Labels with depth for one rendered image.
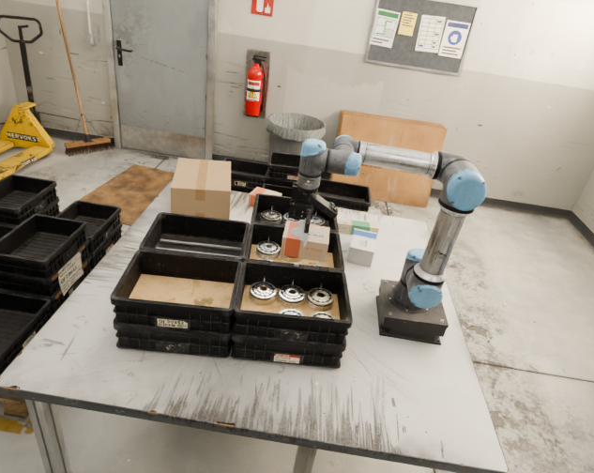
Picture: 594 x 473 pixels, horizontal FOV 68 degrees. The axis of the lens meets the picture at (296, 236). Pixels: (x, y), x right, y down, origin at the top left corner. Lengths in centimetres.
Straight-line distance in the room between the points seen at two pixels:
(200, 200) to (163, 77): 271
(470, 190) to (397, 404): 74
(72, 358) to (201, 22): 359
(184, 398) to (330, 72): 362
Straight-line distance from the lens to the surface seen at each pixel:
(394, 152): 154
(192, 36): 470
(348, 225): 242
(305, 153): 140
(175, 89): 486
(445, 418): 165
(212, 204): 232
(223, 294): 169
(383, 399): 162
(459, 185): 143
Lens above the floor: 190
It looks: 31 degrees down
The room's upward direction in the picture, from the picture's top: 9 degrees clockwise
